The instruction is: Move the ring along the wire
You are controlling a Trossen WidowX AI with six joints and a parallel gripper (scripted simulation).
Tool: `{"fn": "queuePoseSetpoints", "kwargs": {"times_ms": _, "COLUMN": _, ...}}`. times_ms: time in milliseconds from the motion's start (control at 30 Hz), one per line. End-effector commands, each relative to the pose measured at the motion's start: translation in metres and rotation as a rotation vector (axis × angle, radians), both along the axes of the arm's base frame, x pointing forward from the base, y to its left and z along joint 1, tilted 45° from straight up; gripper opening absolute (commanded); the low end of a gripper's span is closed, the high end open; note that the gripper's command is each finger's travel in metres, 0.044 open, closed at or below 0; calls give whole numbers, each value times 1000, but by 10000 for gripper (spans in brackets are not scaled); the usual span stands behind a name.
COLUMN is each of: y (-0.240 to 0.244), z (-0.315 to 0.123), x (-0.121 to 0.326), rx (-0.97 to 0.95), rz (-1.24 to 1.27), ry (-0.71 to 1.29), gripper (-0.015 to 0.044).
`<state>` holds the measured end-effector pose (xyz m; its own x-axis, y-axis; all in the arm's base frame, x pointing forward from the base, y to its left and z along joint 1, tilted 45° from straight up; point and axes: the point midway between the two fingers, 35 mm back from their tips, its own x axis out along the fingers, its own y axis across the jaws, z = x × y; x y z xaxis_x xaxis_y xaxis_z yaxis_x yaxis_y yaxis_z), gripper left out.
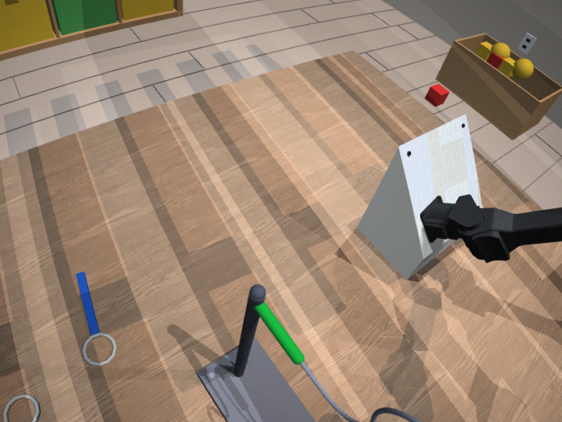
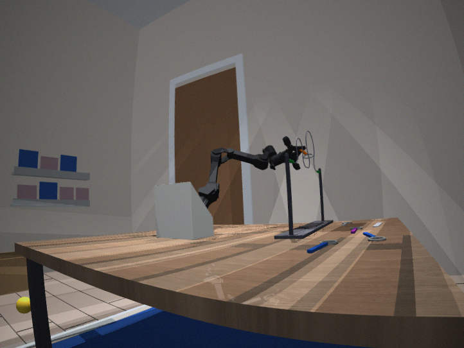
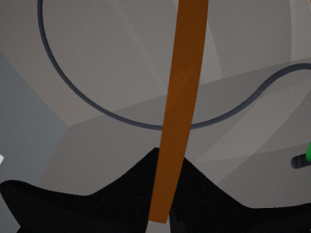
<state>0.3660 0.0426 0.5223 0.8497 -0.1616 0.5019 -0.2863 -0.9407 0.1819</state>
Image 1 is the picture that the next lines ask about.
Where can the grey ring with blue handle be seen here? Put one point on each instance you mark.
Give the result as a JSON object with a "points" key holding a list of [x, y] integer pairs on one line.
{"points": [[91, 318], [35, 402]]}

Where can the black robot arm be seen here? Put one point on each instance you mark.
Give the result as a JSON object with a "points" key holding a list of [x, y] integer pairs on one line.
{"points": [[490, 233]]}

